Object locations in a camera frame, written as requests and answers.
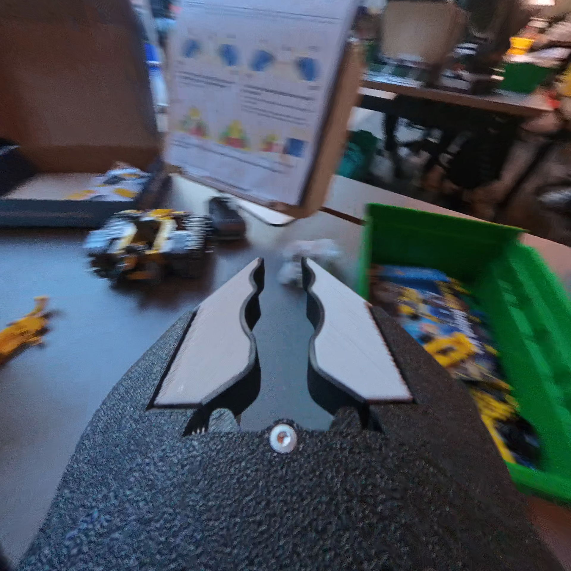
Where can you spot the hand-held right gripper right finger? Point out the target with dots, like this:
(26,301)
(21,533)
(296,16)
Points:
(357,348)

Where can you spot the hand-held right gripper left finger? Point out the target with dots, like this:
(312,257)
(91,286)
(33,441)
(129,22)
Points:
(210,357)

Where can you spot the grey desk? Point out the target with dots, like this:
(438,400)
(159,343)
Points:
(89,375)

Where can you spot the pile of blue toy bags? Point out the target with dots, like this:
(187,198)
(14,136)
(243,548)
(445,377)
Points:
(446,330)

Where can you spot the crumpled white tissue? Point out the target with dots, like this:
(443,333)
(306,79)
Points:
(308,259)

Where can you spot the yellow grey toy bulldozer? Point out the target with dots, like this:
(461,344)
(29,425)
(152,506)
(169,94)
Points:
(147,245)

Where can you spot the black toy part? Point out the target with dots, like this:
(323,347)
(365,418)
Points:
(226,219)

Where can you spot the green plastic bin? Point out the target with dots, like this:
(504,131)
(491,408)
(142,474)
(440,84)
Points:
(526,285)

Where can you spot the teal bin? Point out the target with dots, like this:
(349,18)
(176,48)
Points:
(357,156)

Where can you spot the printed booklet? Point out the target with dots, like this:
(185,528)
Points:
(111,183)

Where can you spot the navy box base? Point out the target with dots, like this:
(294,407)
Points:
(36,210)

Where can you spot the wooden table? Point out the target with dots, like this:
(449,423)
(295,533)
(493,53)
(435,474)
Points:
(446,94)

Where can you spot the instruction sheet board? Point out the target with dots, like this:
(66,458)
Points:
(250,89)

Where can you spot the open cardboard box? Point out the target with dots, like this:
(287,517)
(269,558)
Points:
(80,80)

